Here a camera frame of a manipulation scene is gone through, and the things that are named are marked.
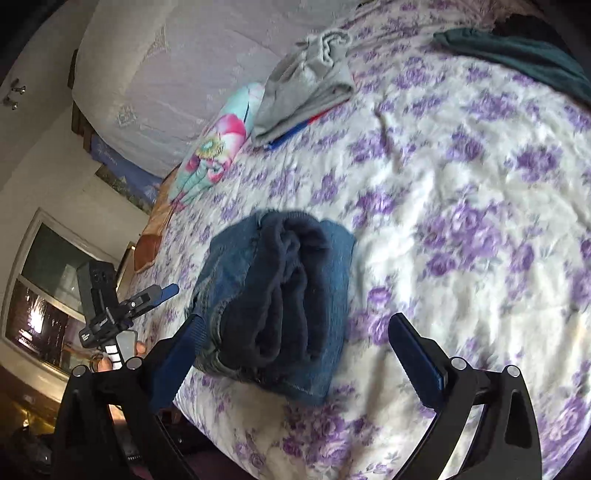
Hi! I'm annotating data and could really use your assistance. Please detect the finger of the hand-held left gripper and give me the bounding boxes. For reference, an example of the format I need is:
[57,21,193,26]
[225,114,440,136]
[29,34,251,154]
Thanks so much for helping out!
[120,283,181,320]

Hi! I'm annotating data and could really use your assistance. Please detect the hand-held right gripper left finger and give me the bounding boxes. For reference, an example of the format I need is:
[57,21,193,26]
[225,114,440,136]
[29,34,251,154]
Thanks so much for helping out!
[51,315,206,480]

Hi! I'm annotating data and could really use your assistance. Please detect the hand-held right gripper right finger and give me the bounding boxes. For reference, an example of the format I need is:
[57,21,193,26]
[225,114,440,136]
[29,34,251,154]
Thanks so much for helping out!
[389,313,542,480]

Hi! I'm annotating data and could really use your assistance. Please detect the blue denim pants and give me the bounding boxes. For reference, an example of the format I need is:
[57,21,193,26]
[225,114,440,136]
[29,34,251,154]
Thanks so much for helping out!
[189,210,357,408]

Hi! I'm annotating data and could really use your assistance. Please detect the grey folded pants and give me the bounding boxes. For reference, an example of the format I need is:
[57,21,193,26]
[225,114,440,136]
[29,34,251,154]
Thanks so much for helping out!
[252,28,356,141]

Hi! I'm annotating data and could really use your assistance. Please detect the dark green pants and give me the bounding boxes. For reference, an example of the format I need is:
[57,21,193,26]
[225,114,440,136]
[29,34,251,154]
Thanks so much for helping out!
[433,28,591,95]

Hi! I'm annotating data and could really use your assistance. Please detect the white framed window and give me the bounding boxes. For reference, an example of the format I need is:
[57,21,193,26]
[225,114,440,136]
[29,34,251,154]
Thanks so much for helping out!
[2,209,123,380]

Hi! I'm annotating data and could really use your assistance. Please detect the purple floral bedsheet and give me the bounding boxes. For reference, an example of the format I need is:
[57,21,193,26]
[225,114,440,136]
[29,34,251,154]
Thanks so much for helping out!
[139,0,591,480]

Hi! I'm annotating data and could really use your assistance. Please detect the floral teal pink pillow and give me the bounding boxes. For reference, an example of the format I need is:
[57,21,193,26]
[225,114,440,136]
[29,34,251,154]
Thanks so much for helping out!
[168,82,266,208]

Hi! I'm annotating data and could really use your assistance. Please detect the wooden headboard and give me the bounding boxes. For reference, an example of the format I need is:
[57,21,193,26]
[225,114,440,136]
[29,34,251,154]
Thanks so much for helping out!
[68,48,95,152]

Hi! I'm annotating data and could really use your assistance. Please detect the blue and red flat item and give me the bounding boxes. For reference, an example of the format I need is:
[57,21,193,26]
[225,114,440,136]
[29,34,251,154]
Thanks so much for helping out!
[265,108,333,151]

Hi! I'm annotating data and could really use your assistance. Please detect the white lace cover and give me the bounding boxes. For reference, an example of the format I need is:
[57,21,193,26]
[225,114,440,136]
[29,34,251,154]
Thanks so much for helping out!
[71,0,324,177]

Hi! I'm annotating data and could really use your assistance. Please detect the purple floral pillow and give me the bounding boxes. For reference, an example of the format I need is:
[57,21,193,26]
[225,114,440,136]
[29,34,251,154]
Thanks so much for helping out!
[457,0,515,24]

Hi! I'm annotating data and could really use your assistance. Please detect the blue wall poster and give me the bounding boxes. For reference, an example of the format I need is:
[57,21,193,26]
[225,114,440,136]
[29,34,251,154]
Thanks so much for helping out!
[90,135,163,214]

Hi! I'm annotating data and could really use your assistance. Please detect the metal wall hooks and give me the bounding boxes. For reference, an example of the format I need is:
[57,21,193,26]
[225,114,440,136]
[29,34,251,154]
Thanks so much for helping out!
[4,78,27,110]

